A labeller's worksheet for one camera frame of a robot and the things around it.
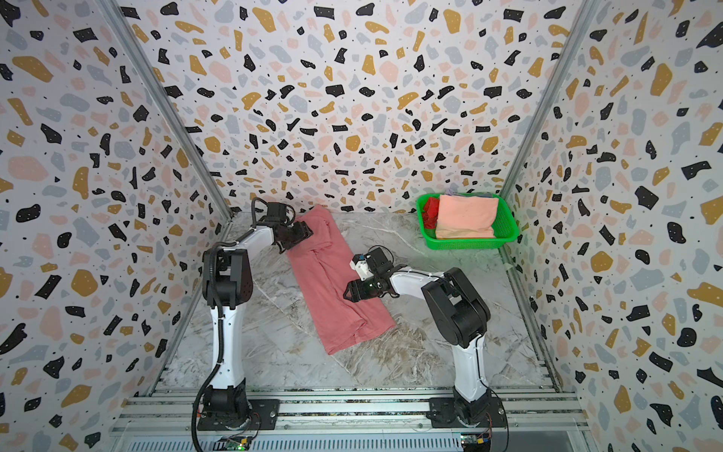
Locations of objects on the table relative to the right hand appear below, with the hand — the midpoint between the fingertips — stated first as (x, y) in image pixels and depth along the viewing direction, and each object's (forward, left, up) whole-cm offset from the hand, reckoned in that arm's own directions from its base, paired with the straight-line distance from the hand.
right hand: (346, 290), depth 94 cm
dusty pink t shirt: (+11, +10, -3) cm, 15 cm away
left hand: (+26, +17, +2) cm, 31 cm away
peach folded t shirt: (+28, -42, +7) cm, 51 cm away
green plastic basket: (+29, -61, -1) cm, 67 cm away
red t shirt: (+31, -30, +5) cm, 44 cm away
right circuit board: (-40, -35, -5) cm, 54 cm away
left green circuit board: (-42, +25, -3) cm, 49 cm away
